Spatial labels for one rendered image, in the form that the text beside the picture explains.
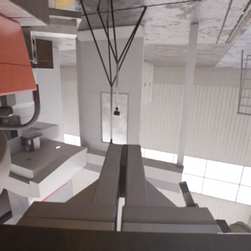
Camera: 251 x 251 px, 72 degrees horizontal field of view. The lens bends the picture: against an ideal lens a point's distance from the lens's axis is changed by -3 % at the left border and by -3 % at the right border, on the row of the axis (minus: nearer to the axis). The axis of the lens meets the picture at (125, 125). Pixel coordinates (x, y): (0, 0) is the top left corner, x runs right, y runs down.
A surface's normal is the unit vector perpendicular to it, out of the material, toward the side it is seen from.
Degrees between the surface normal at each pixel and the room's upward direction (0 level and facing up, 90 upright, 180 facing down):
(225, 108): 90
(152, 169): 90
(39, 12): 90
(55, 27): 72
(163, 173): 90
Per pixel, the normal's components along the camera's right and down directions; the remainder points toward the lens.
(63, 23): 0.36, 0.25
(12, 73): 0.99, -0.09
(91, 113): -0.40, 0.23
